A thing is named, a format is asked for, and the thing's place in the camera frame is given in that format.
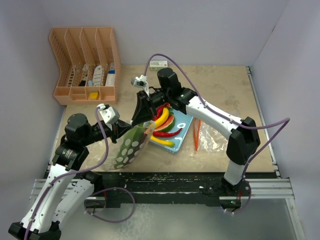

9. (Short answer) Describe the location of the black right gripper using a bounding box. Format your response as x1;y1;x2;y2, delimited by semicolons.
132;88;171;126

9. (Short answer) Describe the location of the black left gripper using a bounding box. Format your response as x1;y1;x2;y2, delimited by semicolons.
80;117;133;146

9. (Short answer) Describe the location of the green leafy vegetable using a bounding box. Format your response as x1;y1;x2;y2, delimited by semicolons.
114;124;143;169

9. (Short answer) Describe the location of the orange purple papaya slice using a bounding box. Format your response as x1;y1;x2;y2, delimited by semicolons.
134;127;153;158

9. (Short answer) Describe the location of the clear polka dot zip bag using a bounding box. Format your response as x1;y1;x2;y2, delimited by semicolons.
102;120;156;171

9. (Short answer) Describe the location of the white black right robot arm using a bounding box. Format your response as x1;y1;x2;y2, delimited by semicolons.
131;68;261;196

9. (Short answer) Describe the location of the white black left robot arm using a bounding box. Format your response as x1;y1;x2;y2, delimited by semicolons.
8;113;132;240

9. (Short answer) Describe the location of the clear bag with orange zipper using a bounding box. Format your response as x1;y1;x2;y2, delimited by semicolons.
193;118;228;153

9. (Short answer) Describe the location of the red chili pepper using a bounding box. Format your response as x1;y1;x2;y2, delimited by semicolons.
153;103;170;121
153;128;183;138

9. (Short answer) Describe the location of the yellow banana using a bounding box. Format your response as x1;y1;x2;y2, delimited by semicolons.
150;136;175;148
155;107;170;128

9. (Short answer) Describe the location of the watermelon slice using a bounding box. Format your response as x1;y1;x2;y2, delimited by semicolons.
155;114;175;132

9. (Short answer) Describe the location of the light blue plastic basket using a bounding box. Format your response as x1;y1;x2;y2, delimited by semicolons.
149;106;194;154

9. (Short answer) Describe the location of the yellow block in organizer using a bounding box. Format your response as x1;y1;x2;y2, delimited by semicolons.
89;92;99;100

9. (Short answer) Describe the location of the white blue box in organizer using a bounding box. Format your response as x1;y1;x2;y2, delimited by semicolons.
105;62;116;87

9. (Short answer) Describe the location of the green and white small box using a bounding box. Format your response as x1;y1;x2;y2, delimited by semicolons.
149;60;168;71

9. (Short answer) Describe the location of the white bottle in organizer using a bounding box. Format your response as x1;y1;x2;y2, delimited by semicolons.
92;65;103;87

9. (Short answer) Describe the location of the peach plastic file organizer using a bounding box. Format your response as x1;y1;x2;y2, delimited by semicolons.
49;26;121;106

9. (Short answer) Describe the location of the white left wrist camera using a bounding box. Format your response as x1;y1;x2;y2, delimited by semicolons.
97;103;120;125

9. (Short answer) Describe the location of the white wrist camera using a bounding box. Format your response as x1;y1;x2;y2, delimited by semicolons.
131;74;150;97
97;103;120;125

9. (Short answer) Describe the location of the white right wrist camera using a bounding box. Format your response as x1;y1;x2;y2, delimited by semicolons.
131;74;150;97

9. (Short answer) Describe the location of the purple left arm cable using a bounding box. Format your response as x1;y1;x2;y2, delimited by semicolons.
23;106;111;240

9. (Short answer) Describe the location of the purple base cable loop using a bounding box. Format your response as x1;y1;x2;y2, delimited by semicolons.
83;187;137;224

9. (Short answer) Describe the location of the black aluminium base frame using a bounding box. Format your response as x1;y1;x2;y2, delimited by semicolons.
29;171;306;240

